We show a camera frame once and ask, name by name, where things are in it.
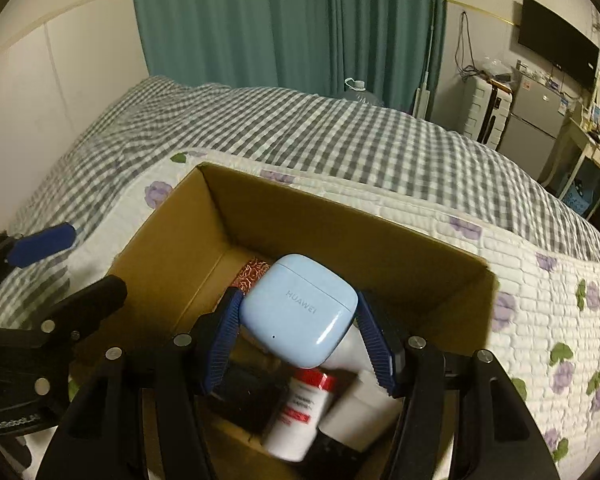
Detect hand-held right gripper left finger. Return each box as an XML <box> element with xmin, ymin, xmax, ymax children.
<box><xmin>55</xmin><ymin>287</ymin><xmax>246</xmax><ymax>480</ymax></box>

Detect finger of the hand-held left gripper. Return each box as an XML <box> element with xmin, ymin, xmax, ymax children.
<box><xmin>0</xmin><ymin>222</ymin><xmax>78</xmax><ymax>291</ymax></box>
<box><xmin>0</xmin><ymin>275</ymin><xmax>129</xmax><ymax>361</ymax></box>

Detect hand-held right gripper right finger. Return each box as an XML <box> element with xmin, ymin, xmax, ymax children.
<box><xmin>355</xmin><ymin>290</ymin><xmax>561</xmax><ymax>480</ymax></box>

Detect white cup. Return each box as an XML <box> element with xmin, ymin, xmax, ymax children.
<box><xmin>327</xmin><ymin>332</ymin><xmax>377</xmax><ymax>374</ymax></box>

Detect black power adapter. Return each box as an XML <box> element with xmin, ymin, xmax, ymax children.
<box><xmin>212</xmin><ymin>360</ymin><xmax>296</xmax><ymax>436</ymax></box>

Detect white box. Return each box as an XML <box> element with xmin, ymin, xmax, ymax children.
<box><xmin>320</xmin><ymin>370</ymin><xmax>406</xmax><ymax>453</ymax></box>

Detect red patterned pouch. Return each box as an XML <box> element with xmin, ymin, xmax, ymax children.
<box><xmin>234</xmin><ymin>257</ymin><xmax>272</xmax><ymax>292</ymax></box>

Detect light blue earbud case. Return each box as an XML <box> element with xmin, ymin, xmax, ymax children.
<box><xmin>240</xmin><ymin>254</ymin><xmax>359</xmax><ymax>368</ymax></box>

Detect white bottle with red cap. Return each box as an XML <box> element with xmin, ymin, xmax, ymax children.
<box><xmin>260</xmin><ymin>367</ymin><xmax>339</xmax><ymax>462</ymax></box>

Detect black remote control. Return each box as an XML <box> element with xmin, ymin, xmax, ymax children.
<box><xmin>305</xmin><ymin>432</ymin><xmax>381</xmax><ymax>480</ymax></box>

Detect brown cardboard box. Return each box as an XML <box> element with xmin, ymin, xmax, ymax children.
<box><xmin>72</xmin><ymin>162</ymin><xmax>501</xmax><ymax>480</ymax></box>

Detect grey checked bedsheet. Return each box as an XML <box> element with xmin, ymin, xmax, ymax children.
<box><xmin>0</xmin><ymin>75</ymin><xmax>600</xmax><ymax>341</ymax></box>

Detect blue basket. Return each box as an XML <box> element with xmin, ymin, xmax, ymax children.
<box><xmin>565</xmin><ymin>185</ymin><xmax>594</xmax><ymax>216</ymax></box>

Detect white ribbed suitcase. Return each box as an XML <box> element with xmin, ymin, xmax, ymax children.
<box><xmin>460</xmin><ymin>77</ymin><xmax>514</xmax><ymax>150</ymax></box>

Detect large water bottle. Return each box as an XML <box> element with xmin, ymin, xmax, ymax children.
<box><xmin>341</xmin><ymin>77</ymin><xmax>384</xmax><ymax>107</ymax></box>

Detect grey fridge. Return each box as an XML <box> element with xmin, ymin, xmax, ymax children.
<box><xmin>497</xmin><ymin>72</ymin><xmax>574</xmax><ymax>183</ymax></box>

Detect white pole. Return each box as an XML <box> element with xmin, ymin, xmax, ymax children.
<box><xmin>412</xmin><ymin>0</ymin><xmax>439</xmax><ymax>121</ymax></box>

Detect white dressing table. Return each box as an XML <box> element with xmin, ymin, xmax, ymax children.
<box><xmin>555</xmin><ymin>119</ymin><xmax>600</xmax><ymax>233</ymax></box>

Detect clear plastic bag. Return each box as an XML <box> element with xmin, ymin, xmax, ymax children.
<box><xmin>480</xmin><ymin>57</ymin><xmax>514</xmax><ymax>79</ymax></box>

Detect wide teal curtain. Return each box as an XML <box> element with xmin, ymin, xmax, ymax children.
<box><xmin>126</xmin><ymin>0</ymin><xmax>448</xmax><ymax>111</ymax></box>

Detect black wall cables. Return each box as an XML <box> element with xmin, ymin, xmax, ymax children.
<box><xmin>455</xmin><ymin>10</ymin><xmax>486</xmax><ymax>79</ymax></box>

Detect black wall television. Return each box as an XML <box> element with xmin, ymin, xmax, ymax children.
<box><xmin>517</xmin><ymin>0</ymin><xmax>600</xmax><ymax>88</ymax></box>

